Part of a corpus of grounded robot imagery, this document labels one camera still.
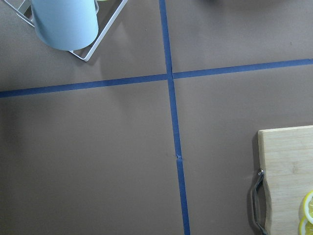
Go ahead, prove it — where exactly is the light blue cup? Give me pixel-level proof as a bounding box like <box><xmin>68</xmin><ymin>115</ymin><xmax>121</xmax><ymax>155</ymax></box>
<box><xmin>31</xmin><ymin>0</ymin><xmax>98</xmax><ymax>51</ymax></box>

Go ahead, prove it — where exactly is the bamboo cutting board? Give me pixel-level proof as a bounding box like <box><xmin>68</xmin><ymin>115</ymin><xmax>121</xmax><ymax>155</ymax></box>
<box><xmin>258</xmin><ymin>125</ymin><xmax>313</xmax><ymax>235</ymax></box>

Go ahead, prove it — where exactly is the lower lemon slice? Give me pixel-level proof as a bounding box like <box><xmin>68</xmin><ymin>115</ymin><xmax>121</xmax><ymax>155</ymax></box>
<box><xmin>298</xmin><ymin>216</ymin><xmax>313</xmax><ymax>235</ymax></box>

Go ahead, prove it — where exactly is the white wire cup rack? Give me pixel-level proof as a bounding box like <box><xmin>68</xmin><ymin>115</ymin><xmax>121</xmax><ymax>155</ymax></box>
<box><xmin>5</xmin><ymin>0</ymin><xmax>127</xmax><ymax>62</ymax></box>

